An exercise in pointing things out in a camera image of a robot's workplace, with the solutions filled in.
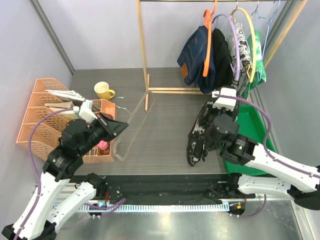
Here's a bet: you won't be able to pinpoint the orange plastic hanger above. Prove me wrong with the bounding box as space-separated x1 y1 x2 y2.
202 0 218 77

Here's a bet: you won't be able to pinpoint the blue denim jeans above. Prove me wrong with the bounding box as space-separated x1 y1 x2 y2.
177 25 216 94

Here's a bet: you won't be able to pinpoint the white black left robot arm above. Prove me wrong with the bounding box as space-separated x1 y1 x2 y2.
2 112 129 240

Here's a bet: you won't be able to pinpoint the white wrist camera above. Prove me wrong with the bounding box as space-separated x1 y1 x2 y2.
72 99 98 124
211 87 237 111

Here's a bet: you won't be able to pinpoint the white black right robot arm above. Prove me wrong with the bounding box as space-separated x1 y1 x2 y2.
204 95 320 211

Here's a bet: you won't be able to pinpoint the green plastic tray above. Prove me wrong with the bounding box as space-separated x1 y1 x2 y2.
224 105 268 176

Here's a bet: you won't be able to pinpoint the yellow plastic hanger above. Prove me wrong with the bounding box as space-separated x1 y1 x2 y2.
231 6 257 83

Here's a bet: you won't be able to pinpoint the yellow mug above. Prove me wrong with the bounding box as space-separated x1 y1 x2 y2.
94 81 116 101

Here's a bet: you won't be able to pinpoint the orange file organizer rack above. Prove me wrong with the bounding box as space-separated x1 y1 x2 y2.
15 77 83 158

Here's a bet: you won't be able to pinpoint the papers in organizer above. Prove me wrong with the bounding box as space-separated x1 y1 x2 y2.
45 89 85 113

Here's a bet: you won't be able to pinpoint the black hanging garment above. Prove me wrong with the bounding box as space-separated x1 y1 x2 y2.
212 28 234 89

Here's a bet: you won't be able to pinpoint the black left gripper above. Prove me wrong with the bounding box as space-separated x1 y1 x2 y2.
78 111 129 155

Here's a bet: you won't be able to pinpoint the purple plastic hanger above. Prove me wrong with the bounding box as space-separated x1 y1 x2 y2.
211 14 241 82

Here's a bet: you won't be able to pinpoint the pink capped bottle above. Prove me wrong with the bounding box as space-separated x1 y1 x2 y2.
97 140 110 156

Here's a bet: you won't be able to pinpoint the black white patterned trousers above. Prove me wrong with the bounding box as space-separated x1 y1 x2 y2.
186 101 218 167

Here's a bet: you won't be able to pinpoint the orange compartment basket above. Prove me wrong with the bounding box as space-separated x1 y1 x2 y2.
82 99 116 164

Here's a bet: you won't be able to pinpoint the wooden clothes rack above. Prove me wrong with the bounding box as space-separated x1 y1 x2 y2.
143 0 307 99

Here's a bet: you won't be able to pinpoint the green hanging garment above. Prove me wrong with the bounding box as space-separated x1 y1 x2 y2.
241 29 267 99

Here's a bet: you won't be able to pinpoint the clear acrylic hanger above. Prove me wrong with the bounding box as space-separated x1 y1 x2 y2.
112 90 156 162

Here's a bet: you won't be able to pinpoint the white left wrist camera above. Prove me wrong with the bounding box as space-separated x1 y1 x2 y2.
72 99 98 124

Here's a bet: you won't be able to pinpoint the blue wire hanger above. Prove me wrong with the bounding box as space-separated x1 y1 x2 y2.
251 0 281 53

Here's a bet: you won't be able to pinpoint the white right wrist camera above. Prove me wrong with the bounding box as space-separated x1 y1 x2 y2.
211 87 237 111

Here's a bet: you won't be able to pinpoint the white black printed garment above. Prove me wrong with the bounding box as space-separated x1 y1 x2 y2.
226 22 253 96

